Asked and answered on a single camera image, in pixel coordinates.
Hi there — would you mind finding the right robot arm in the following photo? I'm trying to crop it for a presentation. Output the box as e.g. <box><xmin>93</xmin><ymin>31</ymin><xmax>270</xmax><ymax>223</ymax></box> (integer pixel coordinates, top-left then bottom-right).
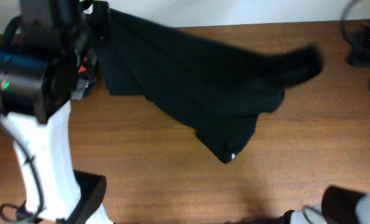
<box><xmin>281</xmin><ymin>27</ymin><xmax>370</xmax><ymax>224</ymax></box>

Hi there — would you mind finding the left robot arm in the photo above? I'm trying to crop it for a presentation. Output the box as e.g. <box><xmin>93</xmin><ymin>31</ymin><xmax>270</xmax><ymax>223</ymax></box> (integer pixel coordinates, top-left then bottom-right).
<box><xmin>0</xmin><ymin>1</ymin><xmax>110</xmax><ymax>223</ymax></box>

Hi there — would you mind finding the red folded t-shirt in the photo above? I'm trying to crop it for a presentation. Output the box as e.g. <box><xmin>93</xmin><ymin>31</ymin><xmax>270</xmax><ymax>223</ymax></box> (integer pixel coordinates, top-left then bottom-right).
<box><xmin>77</xmin><ymin>57</ymin><xmax>88</xmax><ymax>73</ymax></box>

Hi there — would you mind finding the black t-shirt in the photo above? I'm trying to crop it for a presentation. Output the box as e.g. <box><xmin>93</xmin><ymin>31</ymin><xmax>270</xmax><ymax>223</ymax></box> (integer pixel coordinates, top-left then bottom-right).
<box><xmin>95</xmin><ymin>10</ymin><xmax>323</xmax><ymax>163</ymax></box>

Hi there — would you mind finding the grey folded garment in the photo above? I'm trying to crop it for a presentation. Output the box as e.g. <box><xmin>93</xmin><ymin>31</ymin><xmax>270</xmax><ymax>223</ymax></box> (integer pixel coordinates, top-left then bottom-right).
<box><xmin>71</xmin><ymin>50</ymin><xmax>99</xmax><ymax>100</ymax></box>

